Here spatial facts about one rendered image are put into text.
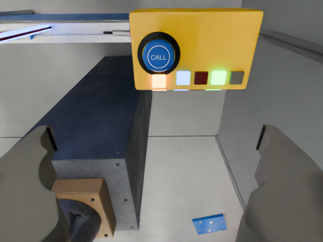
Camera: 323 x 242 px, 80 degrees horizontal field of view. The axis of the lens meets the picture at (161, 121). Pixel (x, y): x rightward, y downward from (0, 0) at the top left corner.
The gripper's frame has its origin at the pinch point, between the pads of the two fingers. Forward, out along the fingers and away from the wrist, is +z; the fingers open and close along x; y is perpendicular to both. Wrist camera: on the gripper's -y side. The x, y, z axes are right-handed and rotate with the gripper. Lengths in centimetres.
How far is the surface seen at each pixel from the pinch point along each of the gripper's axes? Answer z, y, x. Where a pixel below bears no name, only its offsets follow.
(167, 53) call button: 14.7, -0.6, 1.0
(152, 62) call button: 14.7, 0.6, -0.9
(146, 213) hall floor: 123, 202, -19
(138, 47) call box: 15.7, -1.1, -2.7
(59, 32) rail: 37.8, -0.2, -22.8
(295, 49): 58, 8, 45
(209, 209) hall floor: 123, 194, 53
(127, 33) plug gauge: 35.8, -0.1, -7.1
